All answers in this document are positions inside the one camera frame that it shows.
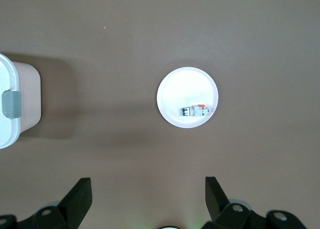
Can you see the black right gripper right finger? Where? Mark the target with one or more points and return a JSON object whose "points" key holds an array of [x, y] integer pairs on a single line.
{"points": [[217, 204]]}

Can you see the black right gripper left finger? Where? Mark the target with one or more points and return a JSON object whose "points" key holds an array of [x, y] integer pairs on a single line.
{"points": [[75, 204]]}

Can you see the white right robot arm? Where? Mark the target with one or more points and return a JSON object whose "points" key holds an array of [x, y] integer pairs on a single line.
{"points": [[169, 227]]}

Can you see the small white green component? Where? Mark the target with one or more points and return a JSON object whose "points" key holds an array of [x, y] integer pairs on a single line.
{"points": [[197, 111]]}

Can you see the white lidded storage box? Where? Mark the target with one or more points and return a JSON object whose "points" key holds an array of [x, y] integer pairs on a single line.
{"points": [[27, 99]]}

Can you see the pink round plate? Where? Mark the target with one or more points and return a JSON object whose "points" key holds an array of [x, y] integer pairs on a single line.
{"points": [[186, 89]]}

